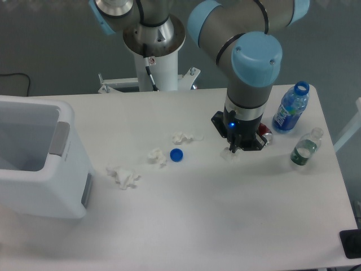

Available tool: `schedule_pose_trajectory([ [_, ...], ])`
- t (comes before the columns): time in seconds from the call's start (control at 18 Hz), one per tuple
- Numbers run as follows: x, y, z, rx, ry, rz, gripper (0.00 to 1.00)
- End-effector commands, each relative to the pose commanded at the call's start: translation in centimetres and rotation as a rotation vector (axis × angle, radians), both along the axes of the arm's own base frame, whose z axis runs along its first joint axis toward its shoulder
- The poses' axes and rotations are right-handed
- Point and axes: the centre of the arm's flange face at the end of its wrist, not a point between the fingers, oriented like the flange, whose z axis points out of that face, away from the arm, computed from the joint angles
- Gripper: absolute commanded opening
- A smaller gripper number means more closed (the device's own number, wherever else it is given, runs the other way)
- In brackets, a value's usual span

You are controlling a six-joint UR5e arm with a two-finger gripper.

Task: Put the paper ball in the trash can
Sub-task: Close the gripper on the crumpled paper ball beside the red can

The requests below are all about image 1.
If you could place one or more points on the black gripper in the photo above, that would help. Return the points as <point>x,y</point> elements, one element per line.
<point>240,134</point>

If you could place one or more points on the white paper ball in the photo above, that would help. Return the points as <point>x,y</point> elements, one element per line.
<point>156,156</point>
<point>123,177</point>
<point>179,138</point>
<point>229,156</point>

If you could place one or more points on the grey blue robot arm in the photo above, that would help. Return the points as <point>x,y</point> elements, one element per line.
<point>238,38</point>

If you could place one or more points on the white trash bin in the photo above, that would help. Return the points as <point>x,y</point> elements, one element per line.
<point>45,170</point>

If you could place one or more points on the red soda can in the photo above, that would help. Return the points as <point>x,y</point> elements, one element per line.
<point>266,133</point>

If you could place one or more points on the blue bottle cap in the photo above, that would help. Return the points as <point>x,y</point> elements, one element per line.
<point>176,155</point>

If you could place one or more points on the clear green label bottle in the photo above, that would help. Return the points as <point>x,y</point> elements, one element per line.
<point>307,146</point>

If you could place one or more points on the blue plastic bottle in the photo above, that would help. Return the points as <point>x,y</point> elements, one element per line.
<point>292,105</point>

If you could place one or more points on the white furniture at right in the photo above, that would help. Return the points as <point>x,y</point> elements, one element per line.
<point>349,129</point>

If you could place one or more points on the black device at edge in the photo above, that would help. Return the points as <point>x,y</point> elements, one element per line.
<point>350,240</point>

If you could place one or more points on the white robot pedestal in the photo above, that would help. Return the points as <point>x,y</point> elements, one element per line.
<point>153,74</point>

